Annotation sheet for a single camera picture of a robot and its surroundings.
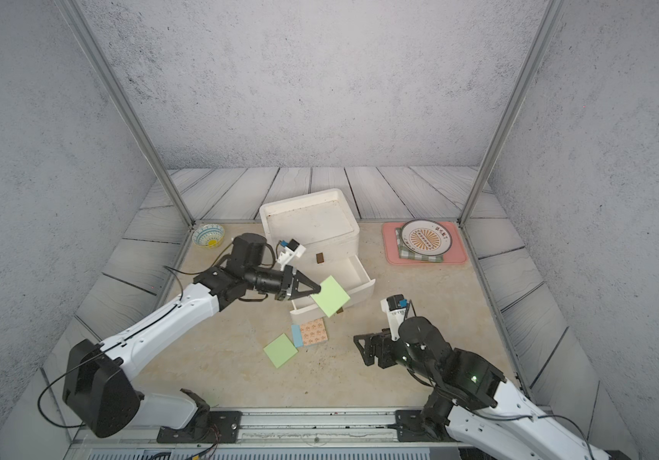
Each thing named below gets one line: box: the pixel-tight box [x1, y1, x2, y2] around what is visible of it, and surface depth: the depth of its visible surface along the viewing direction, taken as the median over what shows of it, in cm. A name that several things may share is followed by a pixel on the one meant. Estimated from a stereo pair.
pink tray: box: [382, 221, 468, 265], surface depth 113 cm
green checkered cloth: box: [394, 227, 444, 263], surface depth 110 cm
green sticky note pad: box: [262, 332, 299, 369], surface depth 88 cm
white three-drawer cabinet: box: [259, 188, 376, 303], surface depth 91 cm
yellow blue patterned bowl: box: [191, 223, 226, 249], surface depth 117 cm
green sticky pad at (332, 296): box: [310, 275, 351, 319], surface depth 72 cm
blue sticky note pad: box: [291, 324, 304, 348], surface depth 91 cm
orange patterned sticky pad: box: [300, 317, 329, 346], surface depth 91 cm
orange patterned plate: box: [400, 219, 453, 256], surface depth 117 cm
